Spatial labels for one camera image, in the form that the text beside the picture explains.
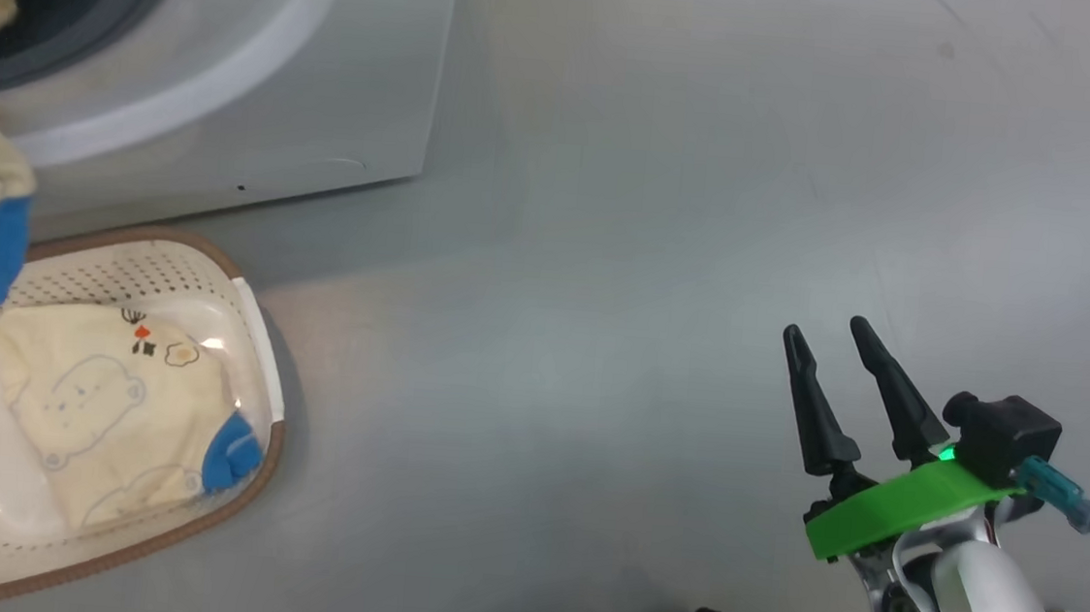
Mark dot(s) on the cream garment with egg print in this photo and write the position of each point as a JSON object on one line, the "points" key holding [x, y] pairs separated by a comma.
{"points": [[107, 427]]}

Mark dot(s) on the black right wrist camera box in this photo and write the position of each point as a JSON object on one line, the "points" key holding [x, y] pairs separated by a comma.
{"points": [[1007, 435]]}

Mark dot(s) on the white drain filter cover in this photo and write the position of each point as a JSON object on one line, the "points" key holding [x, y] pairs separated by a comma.
{"points": [[302, 175]]}

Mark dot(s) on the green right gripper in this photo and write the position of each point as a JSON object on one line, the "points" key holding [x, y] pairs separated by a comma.
{"points": [[899, 509]]}

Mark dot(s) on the white front-load washing machine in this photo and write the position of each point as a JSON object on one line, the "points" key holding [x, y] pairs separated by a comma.
{"points": [[329, 85]]}

